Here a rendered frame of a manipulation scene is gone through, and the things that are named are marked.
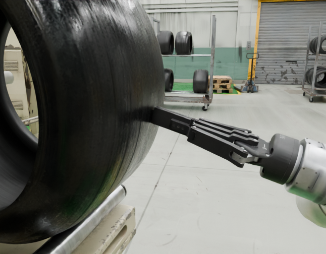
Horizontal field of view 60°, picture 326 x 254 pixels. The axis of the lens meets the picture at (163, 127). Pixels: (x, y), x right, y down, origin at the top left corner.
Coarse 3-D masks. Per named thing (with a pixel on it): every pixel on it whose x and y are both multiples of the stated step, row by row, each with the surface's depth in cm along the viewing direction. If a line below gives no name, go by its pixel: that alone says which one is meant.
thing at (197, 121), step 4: (196, 120) 48; (200, 120) 49; (200, 124) 48; (204, 124) 48; (208, 124) 48; (212, 124) 48; (212, 128) 47; (216, 128) 47; (220, 128) 47; (224, 132) 47; (228, 132) 46; (232, 132) 46; (236, 132) 46; (240, 132) 46; (244, 136) 46; (248, 136) 46; (252, 136) 45; (256, 136) 45
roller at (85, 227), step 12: (120, 192) 66; (108, 204) 61; (96, 216) 57; (72, 228) 51; (84, 228) 53; (48, 240) 48; (60, 240) 48; (72, 240) 50; (36, 252) 45; (48, 252) 45; (60, 252) 47
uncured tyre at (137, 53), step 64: (0, 0) 33; (64, 0) 33; (128, 0) 45; (0, 64) 72; (64, 64) 33; (128, 64) 39; (0, 128) 75; (64, 128) 35; (128, 128) 40; (0, 192) 64; (64, 192) 38
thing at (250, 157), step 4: (232, 156) 41; (236, 156) 40; (240, 156) 40; (248, 156) 41; (252, 156) 41; (236, 160) 40; (240, 160) 40; (244, 160) 40; (248, 160) 41; (252, 160) 41; (256, 160) 42
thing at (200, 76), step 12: (168, 36) 580; (180, 36) 573; (168, 48) 584; (180, 48) 576; (168, 72) 603; (204, 72) 587; (168, 84) 601; (204, 84) 580; (168, 96) 663; (180, 96) 657; (204, 108) 597
